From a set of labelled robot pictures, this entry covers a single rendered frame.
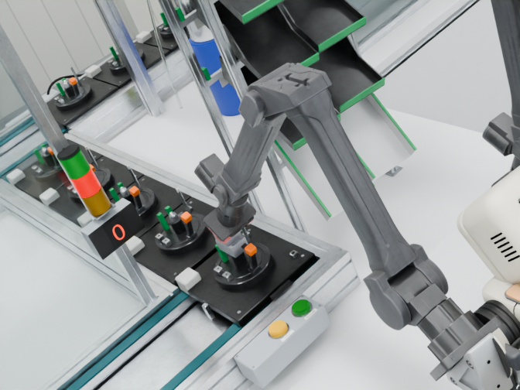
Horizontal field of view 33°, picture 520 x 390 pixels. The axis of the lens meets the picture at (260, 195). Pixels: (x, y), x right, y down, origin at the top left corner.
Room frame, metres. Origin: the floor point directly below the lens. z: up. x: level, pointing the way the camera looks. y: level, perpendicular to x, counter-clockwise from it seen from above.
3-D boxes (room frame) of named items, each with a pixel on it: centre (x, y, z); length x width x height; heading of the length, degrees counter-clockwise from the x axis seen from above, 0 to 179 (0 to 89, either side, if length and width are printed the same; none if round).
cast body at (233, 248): (1.63, 0.11, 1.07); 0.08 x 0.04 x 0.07; 27
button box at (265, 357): (1.39, 0.08, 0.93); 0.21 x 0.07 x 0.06; 117
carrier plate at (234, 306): (1.62, 0.10, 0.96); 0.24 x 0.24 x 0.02; 27
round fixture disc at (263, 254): (1.62, 0.10, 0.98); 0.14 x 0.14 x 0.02
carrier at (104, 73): (3.05, 0.25, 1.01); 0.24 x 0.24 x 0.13; 27
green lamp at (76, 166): (1.64, 0.32, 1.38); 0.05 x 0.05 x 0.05
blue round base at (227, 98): (2.61, -0.06, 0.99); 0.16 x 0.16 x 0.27
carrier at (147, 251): (1.85, 0.22, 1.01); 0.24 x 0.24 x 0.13; 27
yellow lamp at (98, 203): (1.64, 0.32, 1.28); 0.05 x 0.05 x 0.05
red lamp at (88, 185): (1.64, 0.32, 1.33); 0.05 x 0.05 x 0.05
